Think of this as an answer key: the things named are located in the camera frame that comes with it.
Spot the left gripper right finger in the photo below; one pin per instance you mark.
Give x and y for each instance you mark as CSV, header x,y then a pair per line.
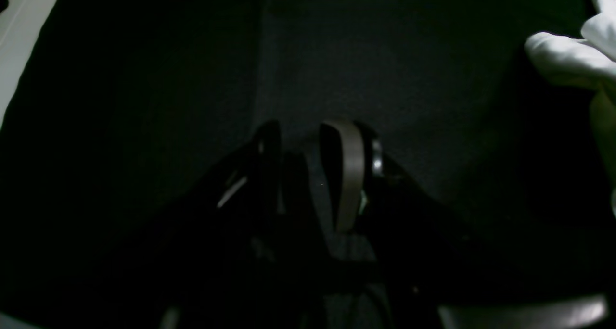
x,y
351,156

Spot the white printed t-shirt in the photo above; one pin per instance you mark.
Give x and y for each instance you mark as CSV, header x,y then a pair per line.
x,y
588,63

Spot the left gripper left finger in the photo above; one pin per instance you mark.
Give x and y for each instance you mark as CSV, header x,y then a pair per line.
x,y
221,223

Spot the black table cloth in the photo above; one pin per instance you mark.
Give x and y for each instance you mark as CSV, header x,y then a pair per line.
x,y
493,193

